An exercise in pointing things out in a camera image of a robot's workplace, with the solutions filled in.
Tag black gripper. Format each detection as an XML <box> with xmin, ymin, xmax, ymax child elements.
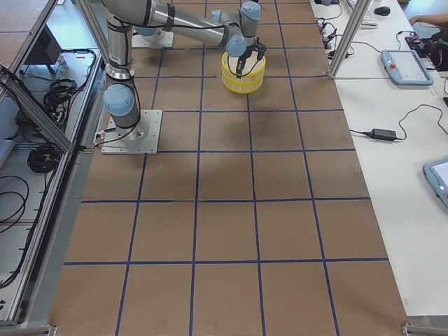
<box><xmin>236</xmin><ymin>38</ymin><xmax>267</xmax><ymax>78</ymax></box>

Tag yellow steamer top layer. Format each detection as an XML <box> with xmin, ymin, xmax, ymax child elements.
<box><xmin>221</xmin><ymin>52</ymin><xmax>266</xmax><ymax>81</ymax></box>

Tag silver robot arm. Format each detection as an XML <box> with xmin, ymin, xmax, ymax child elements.
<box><xmin>103</xmin><ymin>1</ymin><xmax>266</xmax><ymax>144</ymax></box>

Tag person forearm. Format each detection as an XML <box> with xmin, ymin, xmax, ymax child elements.
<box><xmin>408</xmin><ymin>13</ymin><xmax>448</xmax><ymax>27</ymax></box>

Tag black computer mouse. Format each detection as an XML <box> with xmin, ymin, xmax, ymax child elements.
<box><xmin>374</xmin><ymin>6</ymin><xmax>391</xmax><ymax>16</ymax></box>

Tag black power adapter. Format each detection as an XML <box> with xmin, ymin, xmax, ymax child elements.
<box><xmin>363</xmin><ymin>128</ymin><xmax>398</xmax><ymax>141</ymax></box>

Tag blue teach pendant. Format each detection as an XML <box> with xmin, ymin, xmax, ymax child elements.
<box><xmin>422</xmin><ymin>159</ymin><xmax>447</xmax><ymax>207</ymax></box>
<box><xmin>380</xmin><ymin>50</ymin><xmax>433</xmax><ymax>86</ymax></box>

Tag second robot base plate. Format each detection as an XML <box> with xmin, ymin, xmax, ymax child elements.
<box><xmin>132</xmin><ymin>29</ymin><xmax>174</xmax><ymax>49</ymax></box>

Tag square robot base plate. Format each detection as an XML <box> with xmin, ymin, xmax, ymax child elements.
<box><xmin>101</xmin><ymin>110</ymin><xmax>162</xmax><ymax>155</ymax></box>

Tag aluminium frame post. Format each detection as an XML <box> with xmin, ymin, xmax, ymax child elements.
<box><xmin>328</xmin><ymin>0</ymin><xmax>370</xmax><ymax>79</ymax></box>

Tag coiled black cables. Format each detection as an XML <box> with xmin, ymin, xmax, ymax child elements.
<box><xmin>27</xmin><ymin>143</ymin><xmax>62</xmax><ymax>174</ymax></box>

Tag aluminium frame rail left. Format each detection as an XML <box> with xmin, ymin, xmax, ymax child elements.
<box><xmin>1</xmin><ymin>65</ymin><xmax>74</xmax><ymax>152</ymax></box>

